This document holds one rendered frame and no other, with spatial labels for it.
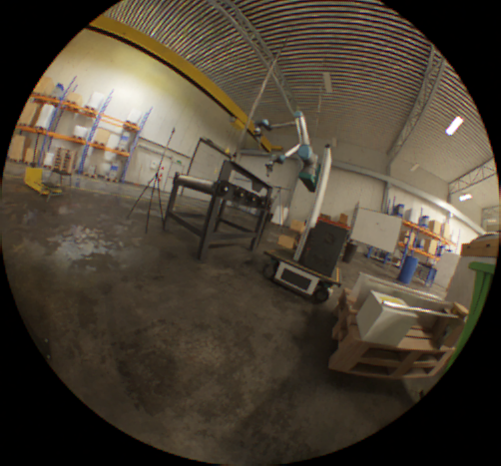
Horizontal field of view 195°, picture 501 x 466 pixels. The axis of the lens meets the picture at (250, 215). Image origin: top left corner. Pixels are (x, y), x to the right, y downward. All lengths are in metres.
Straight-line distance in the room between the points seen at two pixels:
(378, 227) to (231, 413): 5.68
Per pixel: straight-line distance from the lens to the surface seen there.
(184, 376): 0.82
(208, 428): 0.78
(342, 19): 7.84
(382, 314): 0.91
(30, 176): 4.63
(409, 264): 5.82
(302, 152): 1.60
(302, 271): 1.58
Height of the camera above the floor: 0.77
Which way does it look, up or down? 4 degrees down
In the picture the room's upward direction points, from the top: 17 degrees clockwise
